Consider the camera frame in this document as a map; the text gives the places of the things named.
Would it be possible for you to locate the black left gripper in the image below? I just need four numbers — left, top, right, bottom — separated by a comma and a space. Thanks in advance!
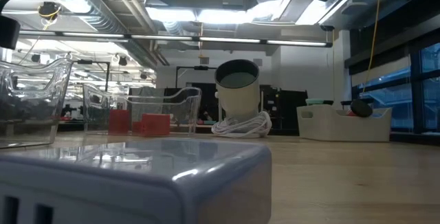
0, 15, 21, 50

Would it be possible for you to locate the light blue wall charger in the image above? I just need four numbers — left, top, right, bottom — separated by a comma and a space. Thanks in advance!
0, 137, 272, 224

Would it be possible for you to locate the hourglass with red sand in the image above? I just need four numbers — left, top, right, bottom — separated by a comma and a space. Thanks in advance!
345, 99, 375, 117

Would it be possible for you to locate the black ceiling-hung device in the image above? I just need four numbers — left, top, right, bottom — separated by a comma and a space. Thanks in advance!
37, 0, 63, 21

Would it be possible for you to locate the long clear plastic bin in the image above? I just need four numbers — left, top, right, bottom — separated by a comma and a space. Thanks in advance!
0, 58, 74, 149

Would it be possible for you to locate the wide clear plastic bin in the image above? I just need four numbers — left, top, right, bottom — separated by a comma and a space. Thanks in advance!
82, 82, 203, 136

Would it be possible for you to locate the long linear ceiling light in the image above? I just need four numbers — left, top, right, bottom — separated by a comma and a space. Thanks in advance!
19, 30, 333, 48

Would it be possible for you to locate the black cabinet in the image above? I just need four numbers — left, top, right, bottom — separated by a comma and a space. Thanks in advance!
259, 85, 309, 132

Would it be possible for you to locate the grey plastic bin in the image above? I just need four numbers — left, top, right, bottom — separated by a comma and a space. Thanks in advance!
296, 104, 393, 142

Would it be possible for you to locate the long silver ventilation duct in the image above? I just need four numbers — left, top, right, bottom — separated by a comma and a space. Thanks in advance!
30, 0, 169, 69

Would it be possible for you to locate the white coiled cable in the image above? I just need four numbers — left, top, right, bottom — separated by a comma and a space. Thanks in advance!
211, 111, 273, 139

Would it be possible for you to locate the yellow hanging cable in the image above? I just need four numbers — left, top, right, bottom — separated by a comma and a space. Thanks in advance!
366, 0, 384, 84

